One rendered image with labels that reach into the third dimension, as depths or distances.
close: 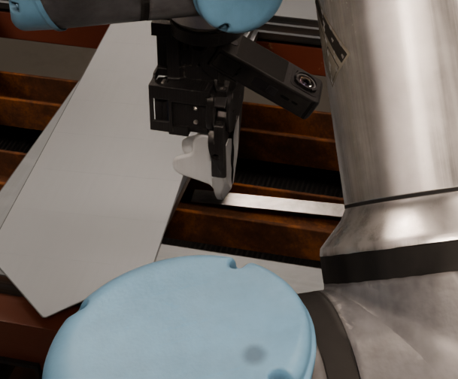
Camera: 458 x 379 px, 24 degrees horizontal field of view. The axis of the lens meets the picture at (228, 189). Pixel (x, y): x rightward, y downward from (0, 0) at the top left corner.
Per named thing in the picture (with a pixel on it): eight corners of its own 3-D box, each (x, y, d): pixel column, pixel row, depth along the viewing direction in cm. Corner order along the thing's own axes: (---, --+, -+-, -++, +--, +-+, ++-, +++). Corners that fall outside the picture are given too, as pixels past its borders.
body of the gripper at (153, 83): (169, 98, 115) (166, -7, 108) (250, 107, 114) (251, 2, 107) (150, 137, 109) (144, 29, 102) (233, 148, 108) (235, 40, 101)
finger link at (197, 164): (178, 191, 118) (176, 119, 112) (232, 198, 116) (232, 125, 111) (171, 208, 115) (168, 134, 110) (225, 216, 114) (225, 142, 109)
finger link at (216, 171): (216, 158, 114) (216, 86, 109) (232, 160, 114) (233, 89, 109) (205, 184, 110) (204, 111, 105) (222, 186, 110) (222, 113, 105)
